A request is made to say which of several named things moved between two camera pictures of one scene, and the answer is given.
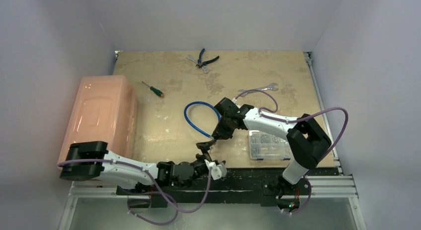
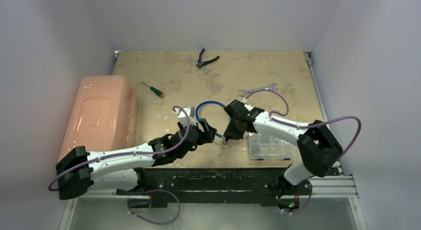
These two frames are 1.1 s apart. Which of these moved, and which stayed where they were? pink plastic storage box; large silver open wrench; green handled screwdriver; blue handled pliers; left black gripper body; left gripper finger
Moved: left black gripper body; left gripper finger
Stayed: blue handled pliers; green handled screwdriver; pink plastic storage box; large silver open wrench
